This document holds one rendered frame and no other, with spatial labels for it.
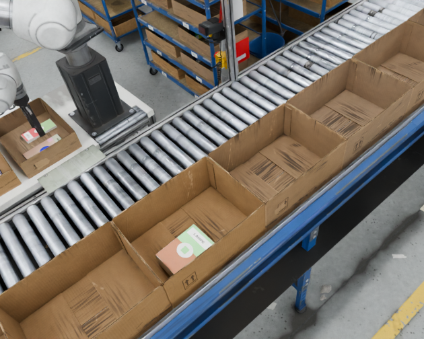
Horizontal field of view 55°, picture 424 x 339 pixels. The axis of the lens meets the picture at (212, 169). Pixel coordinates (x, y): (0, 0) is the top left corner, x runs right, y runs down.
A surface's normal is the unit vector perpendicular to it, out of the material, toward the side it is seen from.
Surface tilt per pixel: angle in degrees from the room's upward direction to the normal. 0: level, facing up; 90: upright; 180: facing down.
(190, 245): 0
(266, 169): 0
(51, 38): 92
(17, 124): 89
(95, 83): 90
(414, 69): 0
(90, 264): 89
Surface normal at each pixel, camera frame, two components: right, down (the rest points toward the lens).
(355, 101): -0.10, -0.66
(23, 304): 0.64, 0.53
